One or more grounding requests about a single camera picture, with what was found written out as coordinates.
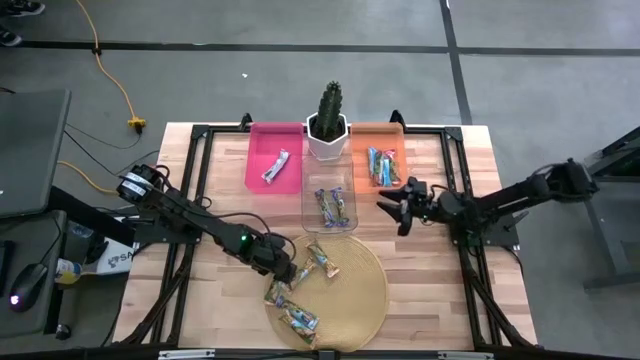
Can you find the orange plastic bin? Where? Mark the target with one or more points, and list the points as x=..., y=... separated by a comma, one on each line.
x=360, y=180

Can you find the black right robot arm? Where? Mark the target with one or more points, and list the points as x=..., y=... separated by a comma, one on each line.
x=510, y=195

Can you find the red-ended granola bar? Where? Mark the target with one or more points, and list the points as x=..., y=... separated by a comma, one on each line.
x=395, y=167

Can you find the silver metal bracket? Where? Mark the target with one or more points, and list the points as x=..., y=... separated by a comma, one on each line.
x=185, y=355
x=465, y=356

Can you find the white printed cardboard box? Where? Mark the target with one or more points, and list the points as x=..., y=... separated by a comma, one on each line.
x=117, y=260

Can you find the green cactus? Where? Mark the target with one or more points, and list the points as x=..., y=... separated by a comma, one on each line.
x=330, y=110

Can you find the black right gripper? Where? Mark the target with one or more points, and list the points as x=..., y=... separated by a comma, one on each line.
x=427, y=207

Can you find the person's shoe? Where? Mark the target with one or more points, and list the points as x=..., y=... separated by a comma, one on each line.
x=9, y=37
x=25, y=7

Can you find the white hexagonal plant pot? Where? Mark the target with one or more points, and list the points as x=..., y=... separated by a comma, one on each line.
x=327, y=150

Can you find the black metal beam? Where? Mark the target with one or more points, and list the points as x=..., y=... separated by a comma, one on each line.
x=90, y=215

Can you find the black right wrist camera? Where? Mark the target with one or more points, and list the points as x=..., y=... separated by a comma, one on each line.
x=419, y=186

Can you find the blue granola bar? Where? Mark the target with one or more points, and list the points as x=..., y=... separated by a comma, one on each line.
x=372, y=165
x=385, y=172

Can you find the dark grey laptop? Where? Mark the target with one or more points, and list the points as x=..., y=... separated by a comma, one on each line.
x=30, y=150

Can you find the grey desk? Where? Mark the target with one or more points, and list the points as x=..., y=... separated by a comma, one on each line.
x=35, y=227

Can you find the black table-level camera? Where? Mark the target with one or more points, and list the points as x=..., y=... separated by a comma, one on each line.
x=326, y=356

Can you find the round woven placemat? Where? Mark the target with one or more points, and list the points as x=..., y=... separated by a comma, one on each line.
x=360, y=300

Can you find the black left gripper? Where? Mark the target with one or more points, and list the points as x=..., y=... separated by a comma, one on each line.
x=275, y=257

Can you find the clear plastic bin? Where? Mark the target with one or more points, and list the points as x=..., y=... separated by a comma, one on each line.
x=312, y=165

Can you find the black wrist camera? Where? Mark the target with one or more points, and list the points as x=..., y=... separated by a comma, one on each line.
x=419, y=186
x=272, y=242

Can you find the black computer mouse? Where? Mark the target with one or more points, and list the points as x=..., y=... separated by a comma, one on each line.
x=27, y=287

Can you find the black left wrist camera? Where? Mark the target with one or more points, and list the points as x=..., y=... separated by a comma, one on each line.
x=272, y=242

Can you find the small black knob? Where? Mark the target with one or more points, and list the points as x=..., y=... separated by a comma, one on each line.
x=63, y=332

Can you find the yellow-labelled bottle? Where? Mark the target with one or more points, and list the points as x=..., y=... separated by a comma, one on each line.
x=67, y=272

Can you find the pink plastic bin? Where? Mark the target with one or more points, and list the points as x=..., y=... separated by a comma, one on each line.
x=260, y=187

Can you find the dark metal table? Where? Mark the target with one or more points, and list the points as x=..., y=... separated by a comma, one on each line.
x=602, y=225

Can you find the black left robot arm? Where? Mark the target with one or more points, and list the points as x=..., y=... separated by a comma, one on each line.
x=200, y=225

